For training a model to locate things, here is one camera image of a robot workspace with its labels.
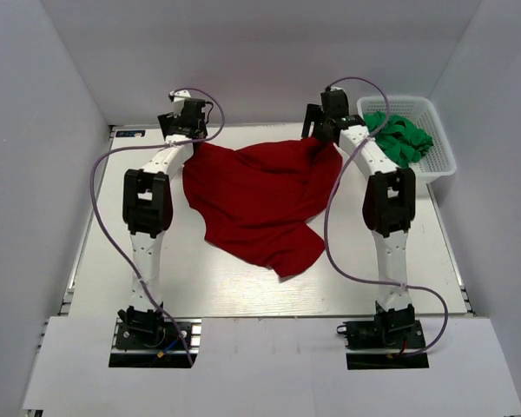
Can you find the white plastic basket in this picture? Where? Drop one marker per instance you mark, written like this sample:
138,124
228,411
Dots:
439,161

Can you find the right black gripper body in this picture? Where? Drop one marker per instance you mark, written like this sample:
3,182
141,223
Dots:
322,134

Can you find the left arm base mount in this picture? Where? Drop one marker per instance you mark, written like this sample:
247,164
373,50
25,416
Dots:
147,339

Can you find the blue label sticker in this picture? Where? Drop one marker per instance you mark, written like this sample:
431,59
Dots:
130,133

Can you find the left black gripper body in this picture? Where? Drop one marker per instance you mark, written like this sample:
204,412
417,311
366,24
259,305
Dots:
168,121

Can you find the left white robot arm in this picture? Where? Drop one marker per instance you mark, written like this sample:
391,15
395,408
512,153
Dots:
147,209

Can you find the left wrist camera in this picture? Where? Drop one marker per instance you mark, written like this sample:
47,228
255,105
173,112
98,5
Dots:
185,105

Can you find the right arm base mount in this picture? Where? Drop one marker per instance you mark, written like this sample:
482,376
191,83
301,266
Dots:
391,340

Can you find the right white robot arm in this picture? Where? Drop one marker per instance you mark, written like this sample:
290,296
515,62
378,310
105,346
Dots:
388,208

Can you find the green t-shirt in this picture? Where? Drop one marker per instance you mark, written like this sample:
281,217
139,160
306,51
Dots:
403,142

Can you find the red t-shirt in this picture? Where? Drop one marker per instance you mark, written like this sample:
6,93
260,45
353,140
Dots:
256,201

